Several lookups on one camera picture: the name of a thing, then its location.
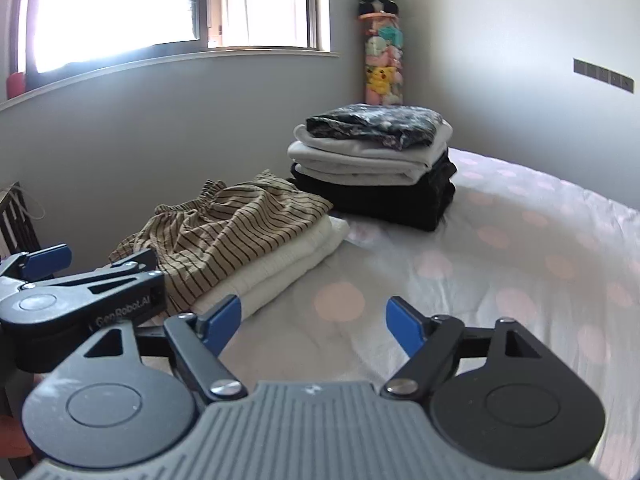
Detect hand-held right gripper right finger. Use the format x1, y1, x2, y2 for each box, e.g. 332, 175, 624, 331
382, 296, 548, 402

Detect black folded garment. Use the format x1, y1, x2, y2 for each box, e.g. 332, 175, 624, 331
290, 149, 457, 232

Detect column of plush toys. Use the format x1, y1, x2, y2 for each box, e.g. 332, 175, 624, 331
362, 12, 407, 107

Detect bed with pink dotted sheet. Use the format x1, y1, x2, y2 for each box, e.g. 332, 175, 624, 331
100, 147, 640, 480

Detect white folded crinkle cloth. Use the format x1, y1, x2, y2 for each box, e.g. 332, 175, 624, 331
192, 215, 351, 321

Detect grey wall switch panel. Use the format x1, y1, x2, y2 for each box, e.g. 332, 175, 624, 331
573, 58, 635, 93

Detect dark floral folded garment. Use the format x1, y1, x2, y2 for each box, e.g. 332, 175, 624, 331
306, 103, 445, 152

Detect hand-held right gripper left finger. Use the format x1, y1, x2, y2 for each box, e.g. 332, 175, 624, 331
82, 294, 248, 403

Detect beige striped pants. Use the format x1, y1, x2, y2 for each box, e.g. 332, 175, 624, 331
109, 170, 333, 317

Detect dark wooden chair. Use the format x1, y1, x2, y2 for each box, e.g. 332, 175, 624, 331
0, 182, 43, 261

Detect white folded garment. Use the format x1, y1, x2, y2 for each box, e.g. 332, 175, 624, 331
287, 141, 432, 187

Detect window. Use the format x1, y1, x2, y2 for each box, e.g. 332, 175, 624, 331
25, 0, 333, 76

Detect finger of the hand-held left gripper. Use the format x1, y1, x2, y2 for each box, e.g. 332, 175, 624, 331
47, 249, 166, 298
0, 244, 73, 291

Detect folded white towels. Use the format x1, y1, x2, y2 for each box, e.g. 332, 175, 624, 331
293, 119, 454, 171

